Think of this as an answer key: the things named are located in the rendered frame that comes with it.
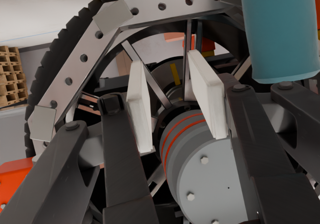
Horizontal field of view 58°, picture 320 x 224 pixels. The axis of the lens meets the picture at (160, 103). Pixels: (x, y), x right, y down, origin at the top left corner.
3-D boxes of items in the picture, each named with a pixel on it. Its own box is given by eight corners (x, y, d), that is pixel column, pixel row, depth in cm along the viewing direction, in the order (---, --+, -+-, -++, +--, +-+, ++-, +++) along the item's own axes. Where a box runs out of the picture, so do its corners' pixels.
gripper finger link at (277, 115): (235, 112, 12) (306, 99, 12) (209, 75, 17) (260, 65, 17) (237, 142, 13) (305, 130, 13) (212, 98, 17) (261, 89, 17)
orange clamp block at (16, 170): (51, 152, 55) (3, 161, 54) (37, 166, 47) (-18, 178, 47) (60, 186, 56) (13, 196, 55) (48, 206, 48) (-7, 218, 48)
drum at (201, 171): (151, 114, 55) (165, 183, 57) (162, 145, 34) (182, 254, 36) (223, 100, 55) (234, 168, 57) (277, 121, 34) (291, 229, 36)
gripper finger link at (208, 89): (207, 85, 13) (224, 82, 13) (186, 50, 20) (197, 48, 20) (214, 140, 14) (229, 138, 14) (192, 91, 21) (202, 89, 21)
